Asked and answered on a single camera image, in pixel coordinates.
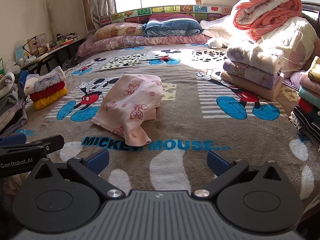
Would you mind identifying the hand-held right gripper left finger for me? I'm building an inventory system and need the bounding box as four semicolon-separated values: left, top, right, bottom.
32;148;125;201

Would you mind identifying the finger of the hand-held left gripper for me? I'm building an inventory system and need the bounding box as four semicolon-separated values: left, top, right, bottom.
24;134;65;153
0;133;27;145

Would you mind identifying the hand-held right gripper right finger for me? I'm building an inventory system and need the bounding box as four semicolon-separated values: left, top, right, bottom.
192;150;284;202

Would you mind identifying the pink printed garment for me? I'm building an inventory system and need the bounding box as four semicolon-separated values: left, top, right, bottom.
91;74;164;147

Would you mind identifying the pile of grey clothes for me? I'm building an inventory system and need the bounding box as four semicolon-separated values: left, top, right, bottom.
0;72;28;135

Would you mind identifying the printed cartoon blanket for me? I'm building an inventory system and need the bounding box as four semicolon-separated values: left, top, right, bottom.
15;42;320;205

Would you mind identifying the cream printed folded garment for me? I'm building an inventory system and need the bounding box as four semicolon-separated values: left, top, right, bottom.
24;66;67;93

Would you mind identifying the beige folded blanket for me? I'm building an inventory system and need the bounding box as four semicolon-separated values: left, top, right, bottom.
220;71;285;102

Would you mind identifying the dark cluttered desk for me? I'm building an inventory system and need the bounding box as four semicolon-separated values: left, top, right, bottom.
20;37;87;74

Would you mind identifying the purple folded blanket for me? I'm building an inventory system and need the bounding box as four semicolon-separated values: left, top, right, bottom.
222;60;282;89

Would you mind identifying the black striped folded garment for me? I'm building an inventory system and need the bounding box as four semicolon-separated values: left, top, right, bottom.
292;105;320;135

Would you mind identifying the red green folded garment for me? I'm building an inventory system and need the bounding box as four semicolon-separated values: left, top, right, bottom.
297;97;320;115

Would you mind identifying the teal folded garment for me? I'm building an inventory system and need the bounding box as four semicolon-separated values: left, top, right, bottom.
297;86;320;103

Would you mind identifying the white plush toy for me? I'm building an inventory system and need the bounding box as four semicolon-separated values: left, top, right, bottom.
207;37;223;49

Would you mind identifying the pink floral pillow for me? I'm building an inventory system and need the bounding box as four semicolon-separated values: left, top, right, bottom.
76;34;213;57

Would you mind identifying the pink folded garment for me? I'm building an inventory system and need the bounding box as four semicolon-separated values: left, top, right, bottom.
299;71;320;90

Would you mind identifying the yellow cartoon pillow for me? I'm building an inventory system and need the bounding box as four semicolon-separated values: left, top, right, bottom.
94;22;147;41

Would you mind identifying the yellow printed folded garment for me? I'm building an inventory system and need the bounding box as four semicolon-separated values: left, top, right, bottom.
307;56;320;83

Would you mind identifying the blue folded quilt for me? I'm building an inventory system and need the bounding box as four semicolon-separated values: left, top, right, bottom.
145;19;203;37

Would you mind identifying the cream floral quilt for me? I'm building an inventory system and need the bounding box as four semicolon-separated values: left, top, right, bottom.
200;15;319;78

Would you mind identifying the grey curtain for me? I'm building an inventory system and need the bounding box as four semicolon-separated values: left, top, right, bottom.
86;0;118;29

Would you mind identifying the red pillow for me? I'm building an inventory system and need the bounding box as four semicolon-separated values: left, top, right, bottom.
149;13;198;23

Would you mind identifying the colourful alphabet foam mat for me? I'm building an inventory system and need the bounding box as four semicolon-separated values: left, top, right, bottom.
99;4;234;25

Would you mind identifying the orange pink quilt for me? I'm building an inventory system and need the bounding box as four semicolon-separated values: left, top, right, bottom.
230;0;303;43

